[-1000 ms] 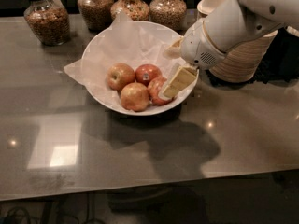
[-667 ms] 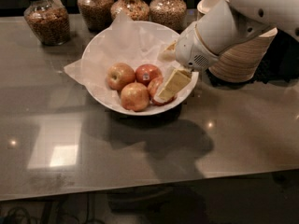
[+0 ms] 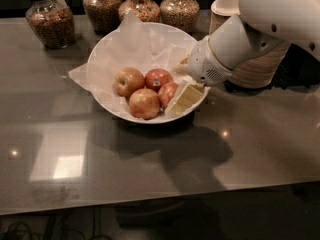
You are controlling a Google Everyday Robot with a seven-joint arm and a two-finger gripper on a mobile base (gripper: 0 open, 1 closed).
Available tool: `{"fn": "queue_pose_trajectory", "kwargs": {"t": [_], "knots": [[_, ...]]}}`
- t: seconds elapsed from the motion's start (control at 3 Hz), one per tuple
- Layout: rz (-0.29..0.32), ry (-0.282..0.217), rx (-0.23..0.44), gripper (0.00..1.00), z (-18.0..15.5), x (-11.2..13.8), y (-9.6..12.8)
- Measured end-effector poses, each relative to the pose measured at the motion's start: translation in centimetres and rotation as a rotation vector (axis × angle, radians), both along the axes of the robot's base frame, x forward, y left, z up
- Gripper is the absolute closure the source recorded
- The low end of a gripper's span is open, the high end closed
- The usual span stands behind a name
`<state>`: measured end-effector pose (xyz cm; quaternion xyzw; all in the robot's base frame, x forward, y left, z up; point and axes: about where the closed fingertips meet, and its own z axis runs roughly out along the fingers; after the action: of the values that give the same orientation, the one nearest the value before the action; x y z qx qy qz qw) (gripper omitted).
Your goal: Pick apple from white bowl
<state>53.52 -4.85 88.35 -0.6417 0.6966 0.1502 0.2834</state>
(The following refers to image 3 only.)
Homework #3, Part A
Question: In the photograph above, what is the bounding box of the left yellow-red apple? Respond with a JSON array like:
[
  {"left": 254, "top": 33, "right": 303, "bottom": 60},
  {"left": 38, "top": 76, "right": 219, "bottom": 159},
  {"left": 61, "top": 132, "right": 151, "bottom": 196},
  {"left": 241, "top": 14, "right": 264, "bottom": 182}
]
[{"left": 113, "top": 67, "right": 145, "bottom": 97}]

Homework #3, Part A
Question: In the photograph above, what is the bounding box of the red apple with sticker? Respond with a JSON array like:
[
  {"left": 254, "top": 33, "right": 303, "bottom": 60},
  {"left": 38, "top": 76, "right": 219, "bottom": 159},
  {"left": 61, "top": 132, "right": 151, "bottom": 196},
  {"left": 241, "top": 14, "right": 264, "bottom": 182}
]
[{"left": 145, "top": 69, "right": 173, "bottom": 92}]

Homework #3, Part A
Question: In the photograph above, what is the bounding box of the white paper liner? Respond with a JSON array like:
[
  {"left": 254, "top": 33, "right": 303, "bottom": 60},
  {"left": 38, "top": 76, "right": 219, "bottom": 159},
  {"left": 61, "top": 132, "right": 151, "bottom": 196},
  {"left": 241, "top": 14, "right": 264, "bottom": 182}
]
[{"left": 69, "top": 13, "right": 196, "bottom": 95}]

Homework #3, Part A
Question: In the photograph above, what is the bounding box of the white bowl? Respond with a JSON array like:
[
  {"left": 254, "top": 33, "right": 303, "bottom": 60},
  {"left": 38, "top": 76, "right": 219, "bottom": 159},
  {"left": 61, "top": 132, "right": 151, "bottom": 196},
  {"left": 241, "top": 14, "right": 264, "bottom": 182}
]
[{"left": 86, "top": 22, "right": 212, "bottom": 125}]

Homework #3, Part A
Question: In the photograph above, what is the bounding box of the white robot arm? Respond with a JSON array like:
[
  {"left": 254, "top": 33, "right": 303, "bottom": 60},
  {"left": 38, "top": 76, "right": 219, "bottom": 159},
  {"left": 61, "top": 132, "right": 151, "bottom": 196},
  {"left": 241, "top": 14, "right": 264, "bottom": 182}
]
[{"left": 165, "top": 0, "right": 320, "bottom": 117}]

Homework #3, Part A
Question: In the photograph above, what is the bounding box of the yellow-red apple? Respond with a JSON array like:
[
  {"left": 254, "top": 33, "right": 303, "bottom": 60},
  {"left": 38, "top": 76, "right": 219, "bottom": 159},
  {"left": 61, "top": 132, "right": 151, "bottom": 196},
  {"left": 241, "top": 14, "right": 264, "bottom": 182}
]
[
  {"left": 113, "top": 67, "right": 145, "bottom": 97},
  {"left": 129, "top": 88, "right": 160, "bottom": 120}
]

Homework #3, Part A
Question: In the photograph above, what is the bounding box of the left glass cereal jar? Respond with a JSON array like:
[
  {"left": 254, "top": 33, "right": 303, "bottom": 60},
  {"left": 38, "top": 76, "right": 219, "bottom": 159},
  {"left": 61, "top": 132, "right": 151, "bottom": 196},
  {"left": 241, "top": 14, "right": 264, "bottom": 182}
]
[{"left": 26, "top": 0, "right": 75, "bottom": 49}]

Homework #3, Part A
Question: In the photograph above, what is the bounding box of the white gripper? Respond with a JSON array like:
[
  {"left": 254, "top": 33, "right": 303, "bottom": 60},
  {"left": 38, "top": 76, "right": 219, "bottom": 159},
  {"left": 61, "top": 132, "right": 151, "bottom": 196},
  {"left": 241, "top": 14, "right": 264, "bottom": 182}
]
[{"left": 165, "top": 36, "right": 232, "bottom": 116}]

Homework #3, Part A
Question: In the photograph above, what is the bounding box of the glass cereal jar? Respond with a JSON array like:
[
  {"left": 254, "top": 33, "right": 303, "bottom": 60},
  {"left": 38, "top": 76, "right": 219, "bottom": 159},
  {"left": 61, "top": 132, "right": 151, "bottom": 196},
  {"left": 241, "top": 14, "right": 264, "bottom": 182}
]
[
  {"left": 160, "top": 0, "right": 200, "bottom": 33},
  {"left": 82, "top": 0, "right": 122, "bottom": 33},
  {"left": 118, "top": 0, "right": 160, "bottom": 22},
  {"left": 26, "top": 0, "right": 75, "bottom": 49}
]

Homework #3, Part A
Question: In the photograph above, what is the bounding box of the right red apple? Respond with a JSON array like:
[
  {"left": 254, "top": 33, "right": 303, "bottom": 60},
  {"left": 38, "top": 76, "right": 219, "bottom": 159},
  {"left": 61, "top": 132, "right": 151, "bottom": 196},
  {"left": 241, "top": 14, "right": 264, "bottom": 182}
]
[{"left": 158, "top": 82, "right": 178, "bottom": 109}]

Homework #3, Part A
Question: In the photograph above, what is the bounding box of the front yellow-red apple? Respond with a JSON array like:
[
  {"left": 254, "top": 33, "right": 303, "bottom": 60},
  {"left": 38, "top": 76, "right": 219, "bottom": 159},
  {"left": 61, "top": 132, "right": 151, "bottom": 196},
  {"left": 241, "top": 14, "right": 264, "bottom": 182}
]
[{"left": 129, "top": 88, "right": 160, "bottom": 120}]

